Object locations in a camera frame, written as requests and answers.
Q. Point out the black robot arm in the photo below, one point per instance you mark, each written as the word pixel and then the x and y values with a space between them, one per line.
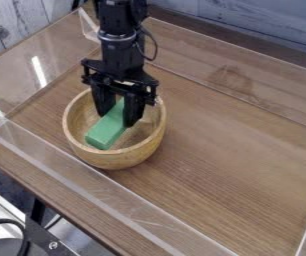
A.
pixel 120 18

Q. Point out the black table leg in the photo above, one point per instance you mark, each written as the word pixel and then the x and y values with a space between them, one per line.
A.
pixel 38 211

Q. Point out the green rectangular block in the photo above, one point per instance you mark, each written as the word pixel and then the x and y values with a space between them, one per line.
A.
pixel 107 130

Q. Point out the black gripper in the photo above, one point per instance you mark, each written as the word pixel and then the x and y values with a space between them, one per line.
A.
pixel 118 75

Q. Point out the clear acrylic tray wall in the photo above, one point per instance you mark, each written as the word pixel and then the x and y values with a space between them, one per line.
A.
pixel 222 190

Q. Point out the brown wooden bowl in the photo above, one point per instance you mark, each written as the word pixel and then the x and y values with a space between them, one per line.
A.
pixel 136 144

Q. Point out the black metal bracket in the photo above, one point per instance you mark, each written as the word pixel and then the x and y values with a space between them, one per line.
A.
pixel 43 243

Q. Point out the clear acrylic corner bracket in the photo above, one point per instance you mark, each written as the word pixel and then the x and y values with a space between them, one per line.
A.
pixel 88 26

